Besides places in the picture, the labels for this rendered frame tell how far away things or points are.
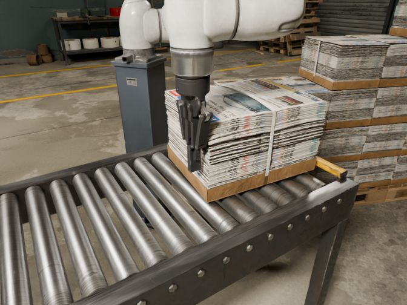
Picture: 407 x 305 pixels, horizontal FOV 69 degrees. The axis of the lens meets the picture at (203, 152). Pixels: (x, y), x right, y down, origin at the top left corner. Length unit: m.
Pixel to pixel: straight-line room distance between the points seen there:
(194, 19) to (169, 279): 0.49
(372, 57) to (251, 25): 1.29
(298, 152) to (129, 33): 0.99
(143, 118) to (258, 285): 1.03
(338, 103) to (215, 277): 1.35
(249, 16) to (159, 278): 0.53
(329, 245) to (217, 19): 0.77
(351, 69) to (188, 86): 1.29
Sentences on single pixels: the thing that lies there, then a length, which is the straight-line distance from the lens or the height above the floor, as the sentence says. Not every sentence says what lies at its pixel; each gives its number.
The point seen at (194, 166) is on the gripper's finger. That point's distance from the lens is 0.73.
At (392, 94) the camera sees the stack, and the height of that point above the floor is 0.79.
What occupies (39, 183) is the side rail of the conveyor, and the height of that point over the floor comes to 0.80.
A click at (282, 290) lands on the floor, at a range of 1.66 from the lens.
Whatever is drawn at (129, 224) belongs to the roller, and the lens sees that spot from 0.76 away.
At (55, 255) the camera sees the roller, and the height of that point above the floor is 0.80.
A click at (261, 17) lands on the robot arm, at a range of 0.63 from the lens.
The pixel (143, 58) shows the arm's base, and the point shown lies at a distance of 1.52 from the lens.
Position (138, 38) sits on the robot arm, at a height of 1.11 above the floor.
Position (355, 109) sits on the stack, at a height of 0.71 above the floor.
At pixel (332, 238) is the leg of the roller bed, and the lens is 1.05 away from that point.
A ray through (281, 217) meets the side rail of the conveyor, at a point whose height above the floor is 0.80.
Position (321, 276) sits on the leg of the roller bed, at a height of 0.44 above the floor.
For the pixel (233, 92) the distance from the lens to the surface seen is 0.91.
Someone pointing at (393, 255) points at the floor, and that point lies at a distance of 2.05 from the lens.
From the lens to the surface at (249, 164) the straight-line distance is 0.80.
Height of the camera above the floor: 1.28
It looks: 28 degrees down
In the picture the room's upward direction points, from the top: straight up
